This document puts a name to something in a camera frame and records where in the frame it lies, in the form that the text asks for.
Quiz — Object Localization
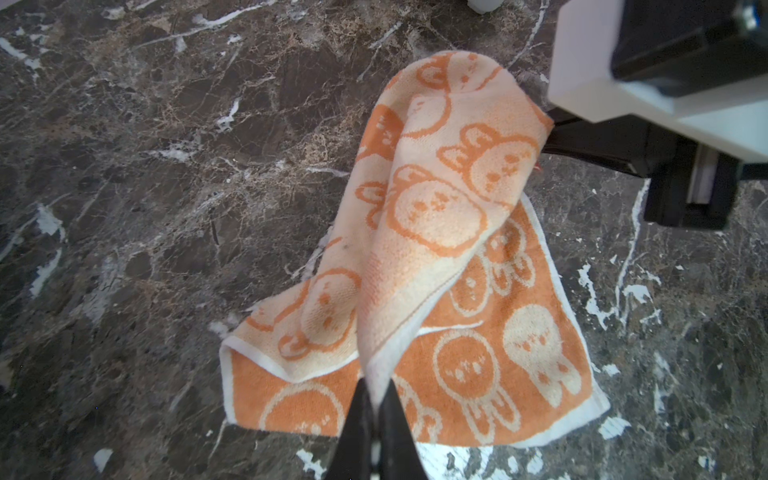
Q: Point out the orange bunny towel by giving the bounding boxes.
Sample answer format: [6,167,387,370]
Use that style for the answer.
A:
[220,51,610,447]

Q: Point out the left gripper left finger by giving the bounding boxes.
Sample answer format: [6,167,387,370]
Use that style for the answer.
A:
[324,379,375,480]

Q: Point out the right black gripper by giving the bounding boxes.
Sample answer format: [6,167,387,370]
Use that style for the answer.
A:
[543,108,767,230]

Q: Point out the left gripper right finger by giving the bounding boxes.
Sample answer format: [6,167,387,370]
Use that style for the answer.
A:
[377,380,428,480]

